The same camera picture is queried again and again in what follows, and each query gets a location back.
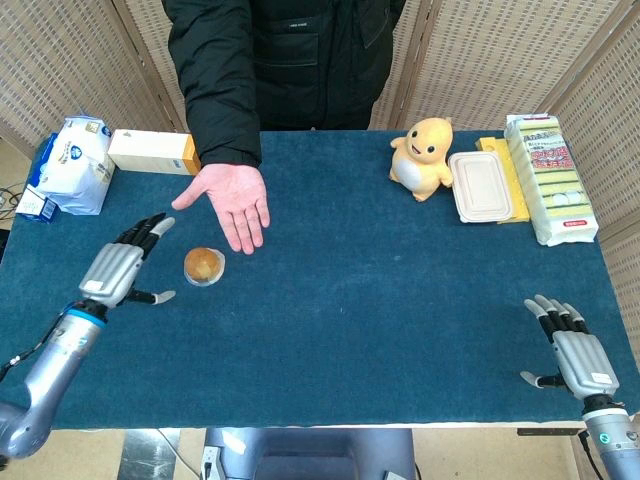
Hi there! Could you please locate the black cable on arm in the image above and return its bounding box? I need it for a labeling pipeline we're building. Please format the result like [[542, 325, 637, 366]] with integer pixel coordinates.
[[0, 339, 52, 382], [577, 429, 609, 480]]

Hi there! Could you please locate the white tissue bag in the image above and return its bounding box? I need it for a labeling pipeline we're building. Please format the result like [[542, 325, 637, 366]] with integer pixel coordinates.
[[29, 115, 118, 217]]

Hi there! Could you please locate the flat yellow sponge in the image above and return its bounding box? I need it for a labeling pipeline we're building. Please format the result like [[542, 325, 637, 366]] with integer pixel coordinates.
[[474, 136, 532, 225]]

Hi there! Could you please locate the person's black jacket torso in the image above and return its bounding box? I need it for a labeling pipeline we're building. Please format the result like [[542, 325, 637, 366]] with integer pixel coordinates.
[[160, 0, 409, 133]]

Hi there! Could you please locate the wrapped pack of sponges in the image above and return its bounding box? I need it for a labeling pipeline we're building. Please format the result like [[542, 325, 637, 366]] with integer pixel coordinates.
[[502, 113, 601, 248]]

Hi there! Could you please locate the small blue white carton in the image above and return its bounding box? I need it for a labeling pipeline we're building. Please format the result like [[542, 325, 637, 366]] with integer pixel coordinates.
[[14, 183, 62, 225]]

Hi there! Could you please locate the blue table cloth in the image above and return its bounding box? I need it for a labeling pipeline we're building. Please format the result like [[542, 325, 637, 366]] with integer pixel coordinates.
[[0, 130, 637, 432]]

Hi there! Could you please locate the cream box with orange end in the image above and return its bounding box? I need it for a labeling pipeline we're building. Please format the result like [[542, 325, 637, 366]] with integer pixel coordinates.
[[106, 128, 203, 177]]

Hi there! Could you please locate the beige lidded takeout container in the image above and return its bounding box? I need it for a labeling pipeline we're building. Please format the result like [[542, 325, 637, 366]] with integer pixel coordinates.
[[447, 151, 517, 225]]

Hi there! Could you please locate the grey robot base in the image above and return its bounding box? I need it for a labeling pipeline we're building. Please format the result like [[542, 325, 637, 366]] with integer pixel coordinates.
[[201, 427, 419, 480]]

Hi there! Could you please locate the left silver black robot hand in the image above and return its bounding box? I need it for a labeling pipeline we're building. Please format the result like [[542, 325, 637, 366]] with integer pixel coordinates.
[[78, 212, 177, 309]]

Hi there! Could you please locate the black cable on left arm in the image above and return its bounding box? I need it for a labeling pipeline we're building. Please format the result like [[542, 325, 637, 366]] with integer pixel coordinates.
[[0, 339, 52, 382]]

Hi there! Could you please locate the person's right black-sleeved forearm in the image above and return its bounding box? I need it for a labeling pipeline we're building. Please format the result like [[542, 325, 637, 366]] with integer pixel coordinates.
[[182, 74, 264, 169]]

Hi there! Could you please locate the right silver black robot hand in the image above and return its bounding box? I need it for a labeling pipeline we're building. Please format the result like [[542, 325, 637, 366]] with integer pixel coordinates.
[[519, 294, 620, 401]]

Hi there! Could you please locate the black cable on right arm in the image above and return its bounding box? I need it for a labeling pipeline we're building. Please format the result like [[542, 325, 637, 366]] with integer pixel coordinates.
[[577, 429, 609, 480]]

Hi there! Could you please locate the glass cup of amber liquid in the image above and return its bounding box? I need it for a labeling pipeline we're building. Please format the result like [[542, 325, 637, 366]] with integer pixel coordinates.
[[183, 246, 227, 288]]

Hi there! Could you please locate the yellow plush dinosaur toy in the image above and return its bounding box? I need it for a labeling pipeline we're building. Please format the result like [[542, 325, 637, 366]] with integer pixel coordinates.
[[388, 116, 456, 203]]

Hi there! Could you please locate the person's right bare hand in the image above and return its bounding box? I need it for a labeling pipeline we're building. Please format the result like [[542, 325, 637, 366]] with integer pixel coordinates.
[[171, 162, 272, 256]]

